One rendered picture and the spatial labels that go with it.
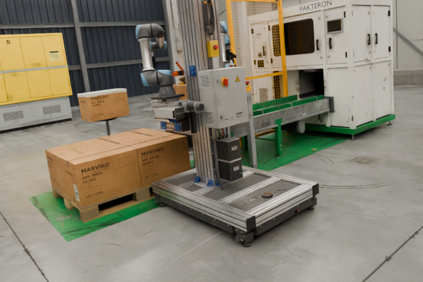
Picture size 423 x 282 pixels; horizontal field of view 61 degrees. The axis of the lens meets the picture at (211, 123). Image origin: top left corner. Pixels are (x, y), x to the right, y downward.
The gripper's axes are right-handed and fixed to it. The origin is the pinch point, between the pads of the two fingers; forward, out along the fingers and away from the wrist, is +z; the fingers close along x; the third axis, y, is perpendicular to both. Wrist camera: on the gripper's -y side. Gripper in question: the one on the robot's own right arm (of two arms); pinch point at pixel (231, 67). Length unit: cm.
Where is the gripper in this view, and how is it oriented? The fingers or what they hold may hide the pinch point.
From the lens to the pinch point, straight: 409.1
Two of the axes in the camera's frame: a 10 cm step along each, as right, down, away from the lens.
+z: 1.1, 9.8, 1.7
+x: 6.4, 0.6, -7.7
